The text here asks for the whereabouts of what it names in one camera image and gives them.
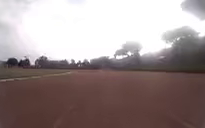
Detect large dark tree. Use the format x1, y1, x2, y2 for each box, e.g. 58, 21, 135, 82
161, 25, 205, 72

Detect pale kerb strip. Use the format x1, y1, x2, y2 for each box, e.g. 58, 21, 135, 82
0, 70, 73, 84

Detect red running track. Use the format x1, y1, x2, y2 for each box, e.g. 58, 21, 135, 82
0, 69, 205, 128

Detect row of trees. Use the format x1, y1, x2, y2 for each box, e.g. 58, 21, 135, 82
0, 52, 111, 70

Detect tall dark tree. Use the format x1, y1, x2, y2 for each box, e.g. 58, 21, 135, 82
113, 41, 144, 68

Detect grass field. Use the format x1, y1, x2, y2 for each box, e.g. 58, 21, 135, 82
0, 67, 71, 81

